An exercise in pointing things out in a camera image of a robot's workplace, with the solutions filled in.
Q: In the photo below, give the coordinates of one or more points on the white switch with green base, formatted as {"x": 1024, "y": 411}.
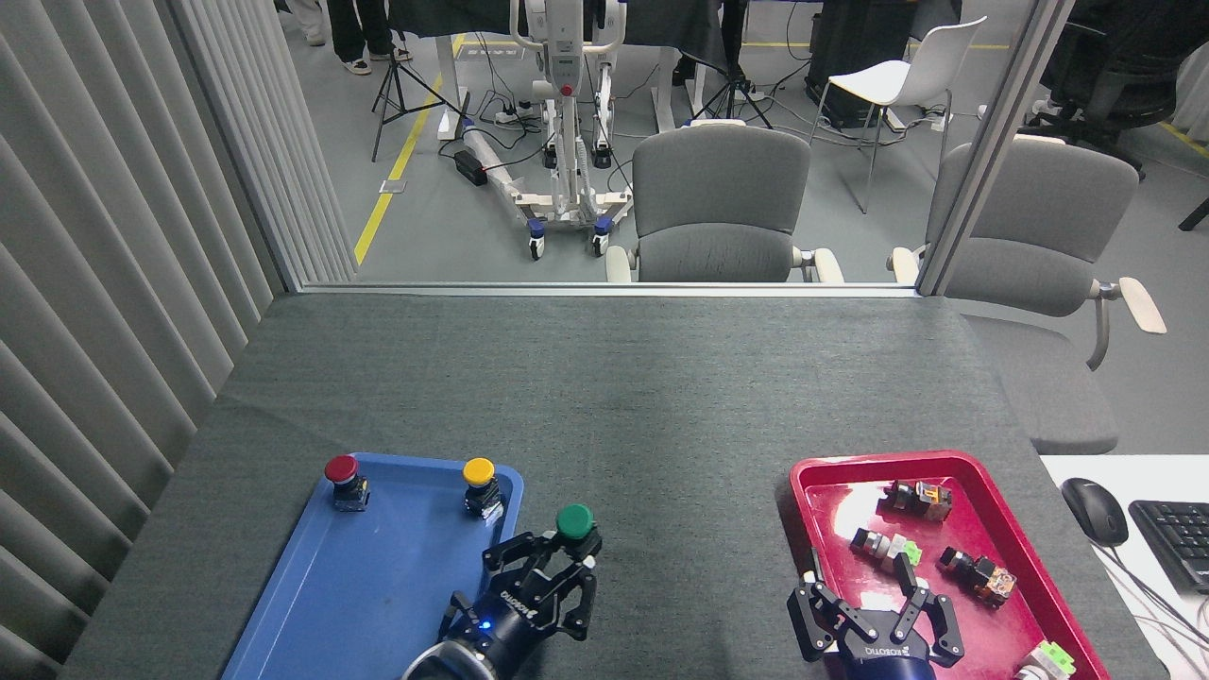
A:
{"x": 1047, "y": 661}

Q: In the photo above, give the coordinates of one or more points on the silver switch with green end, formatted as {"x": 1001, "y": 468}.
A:
{"x": 874, "y": 543}

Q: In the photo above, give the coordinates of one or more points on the white plastic chair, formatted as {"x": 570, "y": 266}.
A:
{"x": 897, "y": 80}

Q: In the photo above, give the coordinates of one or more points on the person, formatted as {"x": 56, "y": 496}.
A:
{"x": 359, "y": 28}

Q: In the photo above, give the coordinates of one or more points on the black office chair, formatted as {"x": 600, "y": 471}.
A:
{"x": 1115, "y": 66}

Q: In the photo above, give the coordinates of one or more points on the black computer mouse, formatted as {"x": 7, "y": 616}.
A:
{"x": 1096, "y": 510}

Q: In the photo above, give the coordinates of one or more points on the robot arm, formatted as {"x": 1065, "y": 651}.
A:
{"x": 444, "y": 666}

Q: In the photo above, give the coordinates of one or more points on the black switch with orange face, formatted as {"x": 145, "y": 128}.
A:
{"x": 918, "y": 499}

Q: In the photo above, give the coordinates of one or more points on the yellow push button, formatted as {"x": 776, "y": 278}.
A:
{"x": 479, "y": 470}

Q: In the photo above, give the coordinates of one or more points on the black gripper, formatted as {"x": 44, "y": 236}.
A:
{"x": 505, "y": 619}
{"x": 883, "y": 663}

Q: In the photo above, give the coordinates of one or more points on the silver post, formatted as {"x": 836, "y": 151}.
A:
{"x": 992, "y": 142}

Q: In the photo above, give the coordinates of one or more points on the red push button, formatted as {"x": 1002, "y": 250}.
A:
{"x": 341, "y": 468}

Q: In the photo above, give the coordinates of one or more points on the grey office chair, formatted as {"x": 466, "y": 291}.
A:
{"x": 718, "y": 189}
{"x": 1039, "y": 255}

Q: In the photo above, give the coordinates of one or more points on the black tripod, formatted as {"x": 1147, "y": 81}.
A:
{"x": 389, "y": 85}

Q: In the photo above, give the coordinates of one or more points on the white desk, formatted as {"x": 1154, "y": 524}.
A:
{"x": 1162, "y": 477}

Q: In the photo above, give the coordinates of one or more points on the red plastic tray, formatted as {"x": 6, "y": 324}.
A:
{"x": 945, "y": 633}

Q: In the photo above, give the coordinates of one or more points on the white stand on wheels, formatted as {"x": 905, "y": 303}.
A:
{"x": 565, "y": 57}

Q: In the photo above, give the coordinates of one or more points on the green push button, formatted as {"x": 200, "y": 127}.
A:
{"x": 574, "y": 519}

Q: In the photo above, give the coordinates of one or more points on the black switch with orange block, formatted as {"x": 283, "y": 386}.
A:
{"x": 982, "y": 576}

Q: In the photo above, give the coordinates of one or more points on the black keyboard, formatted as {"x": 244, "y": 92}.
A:
{"x": 1176, "y": 543}

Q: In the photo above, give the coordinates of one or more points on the black power adapter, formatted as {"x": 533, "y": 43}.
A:
{"x": 469, "y": 168}

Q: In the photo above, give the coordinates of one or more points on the silver table rail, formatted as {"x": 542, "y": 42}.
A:
{"x": 567, "y": 289}

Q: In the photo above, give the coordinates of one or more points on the blue plastic tray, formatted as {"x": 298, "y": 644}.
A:
{"x": 378, "y": 586}

